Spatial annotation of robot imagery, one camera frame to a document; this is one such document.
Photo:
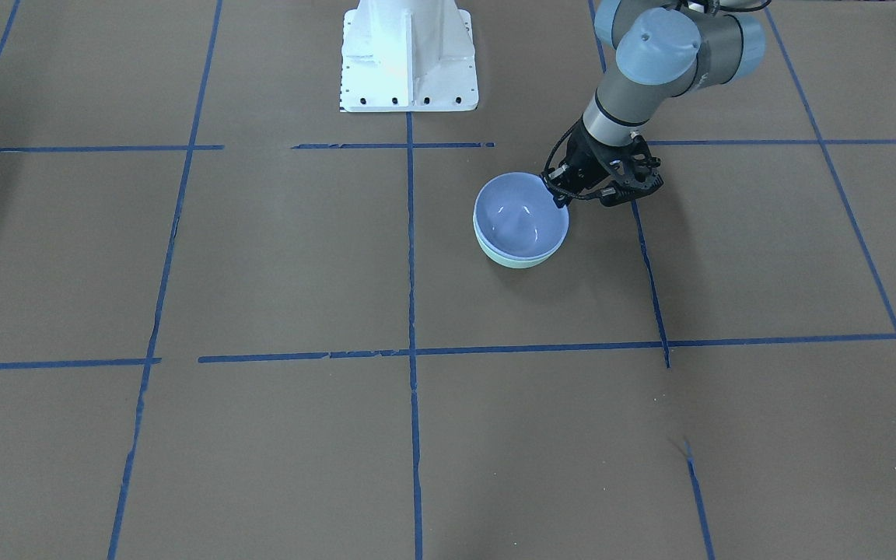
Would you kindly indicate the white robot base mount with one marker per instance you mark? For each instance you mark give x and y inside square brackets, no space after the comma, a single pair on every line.
[408,56]

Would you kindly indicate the blue bowl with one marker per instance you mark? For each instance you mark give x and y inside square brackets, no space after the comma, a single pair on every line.
[515,212]

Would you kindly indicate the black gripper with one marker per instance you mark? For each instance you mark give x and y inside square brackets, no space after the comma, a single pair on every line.
[587,160]

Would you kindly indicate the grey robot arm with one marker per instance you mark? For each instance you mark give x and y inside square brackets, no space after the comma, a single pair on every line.
[662,50]

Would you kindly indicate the green bowl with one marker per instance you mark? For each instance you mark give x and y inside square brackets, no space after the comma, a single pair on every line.
[511,261]

